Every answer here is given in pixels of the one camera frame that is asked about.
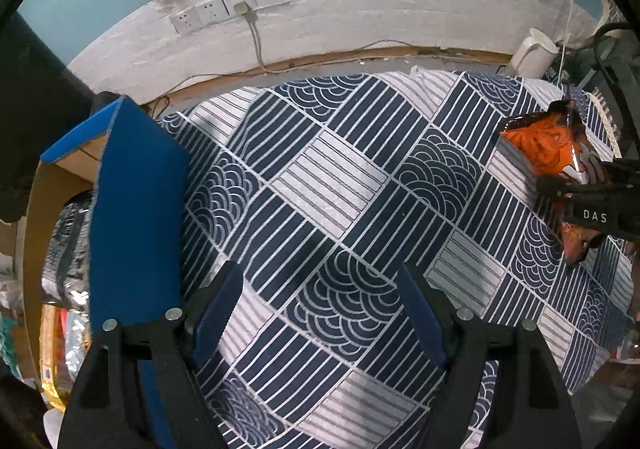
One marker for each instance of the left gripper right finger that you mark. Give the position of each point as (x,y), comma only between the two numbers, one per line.
(435,320)

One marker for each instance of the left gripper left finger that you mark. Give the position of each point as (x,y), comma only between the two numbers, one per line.
(194,329)

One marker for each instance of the orange brown chip bag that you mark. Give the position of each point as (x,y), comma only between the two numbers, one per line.
(554,144)

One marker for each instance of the silver foil snack packet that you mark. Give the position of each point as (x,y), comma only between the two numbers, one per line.
(77,339)

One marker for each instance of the small black snack packet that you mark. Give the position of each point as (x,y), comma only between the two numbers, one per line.
(65,273)

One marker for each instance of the gold wafer bar wrapper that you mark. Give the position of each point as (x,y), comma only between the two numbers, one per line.
(52,357)

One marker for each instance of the blue cardboard box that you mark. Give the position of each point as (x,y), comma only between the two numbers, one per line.
(129,393)

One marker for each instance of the white electric kettle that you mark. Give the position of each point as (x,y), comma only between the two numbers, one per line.
(534,56)

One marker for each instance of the navy patterned tablecloth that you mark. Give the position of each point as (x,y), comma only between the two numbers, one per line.
(319,189)

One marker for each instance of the black office chair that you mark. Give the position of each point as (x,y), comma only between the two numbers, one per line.
(40,101)

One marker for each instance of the white wall socket strip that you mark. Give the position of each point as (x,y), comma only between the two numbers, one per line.
(211,12)

